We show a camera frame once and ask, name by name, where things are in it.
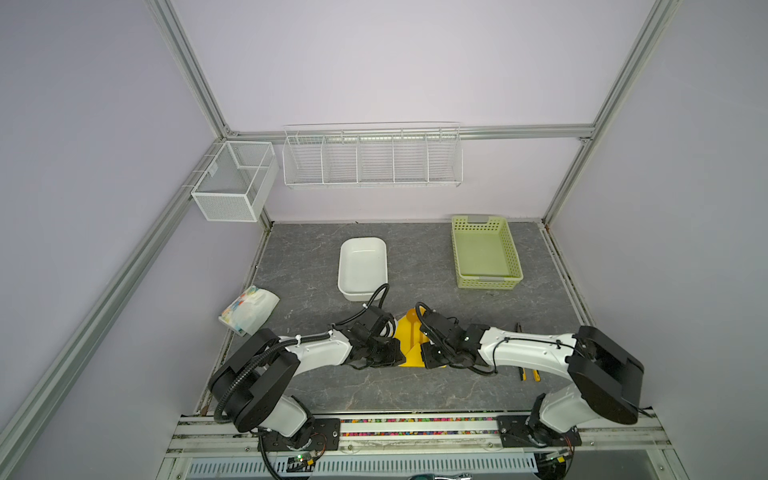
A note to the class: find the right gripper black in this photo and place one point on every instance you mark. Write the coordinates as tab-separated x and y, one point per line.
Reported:
428	360

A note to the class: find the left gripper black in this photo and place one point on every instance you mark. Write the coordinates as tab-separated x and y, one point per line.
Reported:
393	358

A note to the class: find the yellow paper napkin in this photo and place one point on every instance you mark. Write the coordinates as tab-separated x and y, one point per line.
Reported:
410	340

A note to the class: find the white oval plastic tub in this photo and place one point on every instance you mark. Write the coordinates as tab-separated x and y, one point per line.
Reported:
362	267

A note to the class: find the orange plastic spoon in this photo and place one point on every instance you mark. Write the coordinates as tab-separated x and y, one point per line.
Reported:
411	319

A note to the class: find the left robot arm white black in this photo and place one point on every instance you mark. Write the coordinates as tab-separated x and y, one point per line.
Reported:
250	387

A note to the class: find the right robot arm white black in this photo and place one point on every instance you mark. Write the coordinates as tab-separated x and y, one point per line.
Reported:
605	381

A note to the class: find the yellow black pliers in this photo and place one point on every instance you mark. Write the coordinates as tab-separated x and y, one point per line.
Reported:
525	375

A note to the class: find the green perforated plastic basket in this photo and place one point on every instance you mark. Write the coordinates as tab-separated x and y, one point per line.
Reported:
485	255

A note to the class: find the white mesh box basket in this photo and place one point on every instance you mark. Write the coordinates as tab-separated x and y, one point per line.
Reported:
236	183

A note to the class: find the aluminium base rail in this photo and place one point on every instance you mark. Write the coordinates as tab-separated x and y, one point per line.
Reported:
474	432

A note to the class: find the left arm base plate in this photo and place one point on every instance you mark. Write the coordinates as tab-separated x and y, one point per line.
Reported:
317	434

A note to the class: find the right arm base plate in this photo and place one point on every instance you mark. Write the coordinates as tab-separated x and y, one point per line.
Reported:
515	432

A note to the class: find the white wire wall rack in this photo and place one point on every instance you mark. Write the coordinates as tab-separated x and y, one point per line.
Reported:
386	154

